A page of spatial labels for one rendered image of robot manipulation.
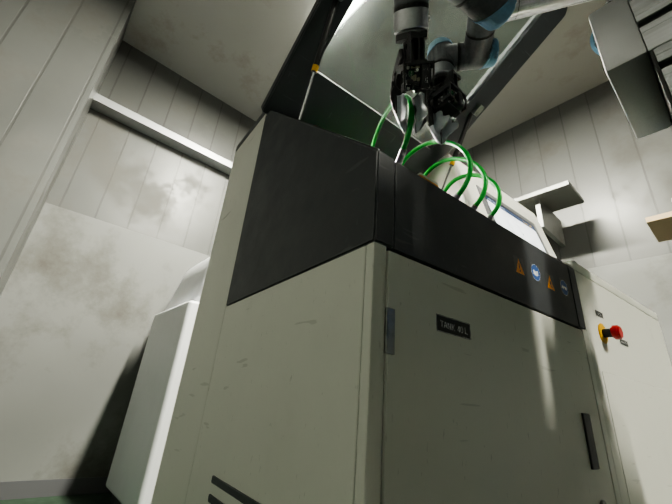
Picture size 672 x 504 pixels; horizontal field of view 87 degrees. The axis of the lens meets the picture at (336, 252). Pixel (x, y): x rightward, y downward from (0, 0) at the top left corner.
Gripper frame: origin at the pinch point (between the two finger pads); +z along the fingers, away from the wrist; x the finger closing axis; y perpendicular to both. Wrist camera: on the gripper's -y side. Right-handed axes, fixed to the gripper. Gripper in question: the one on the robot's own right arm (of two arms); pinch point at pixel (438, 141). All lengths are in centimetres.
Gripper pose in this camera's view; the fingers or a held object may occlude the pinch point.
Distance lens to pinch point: 102.9
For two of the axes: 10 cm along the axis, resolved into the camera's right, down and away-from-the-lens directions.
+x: 8.0, 3.0, 5.2
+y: 6.0, -2.8, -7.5
